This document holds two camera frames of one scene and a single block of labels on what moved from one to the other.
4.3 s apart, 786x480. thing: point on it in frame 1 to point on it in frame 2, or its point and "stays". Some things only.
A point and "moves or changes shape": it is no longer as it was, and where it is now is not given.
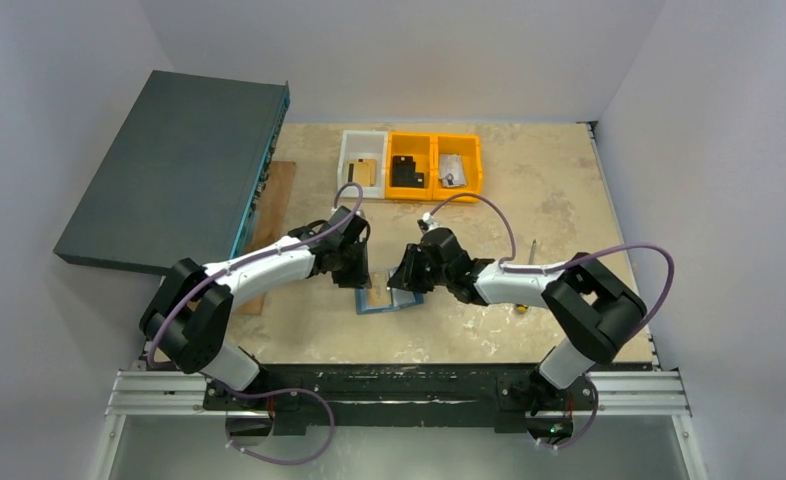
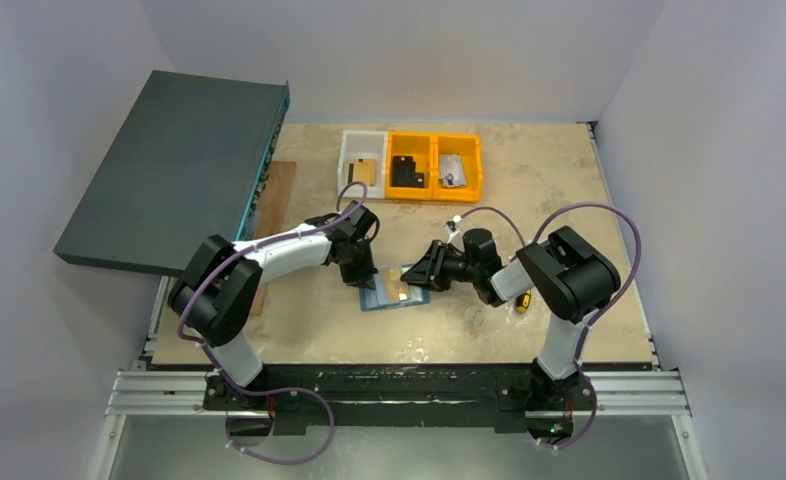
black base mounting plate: x=297 y=395 stays
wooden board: x=271 y=221 stays
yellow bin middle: x=420 y=146 stays
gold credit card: x=379 y=294 moves or changes shape
